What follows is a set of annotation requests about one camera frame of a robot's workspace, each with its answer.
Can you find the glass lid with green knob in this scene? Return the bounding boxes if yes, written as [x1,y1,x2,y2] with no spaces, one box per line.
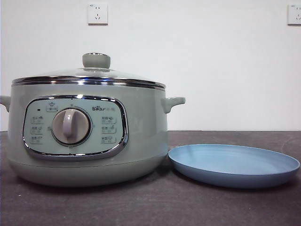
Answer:
[12,53,164,89]

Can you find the pale green electric steamer pot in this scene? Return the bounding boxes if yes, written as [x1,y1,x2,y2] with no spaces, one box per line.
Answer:
[0,81,186,188]

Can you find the blue round plate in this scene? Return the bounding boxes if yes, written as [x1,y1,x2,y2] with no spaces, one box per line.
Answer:
[167,144,301,189]

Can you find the white wall socket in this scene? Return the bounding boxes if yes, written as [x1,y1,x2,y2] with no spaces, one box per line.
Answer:
[87,3,109,26]
[287,4,301,26]

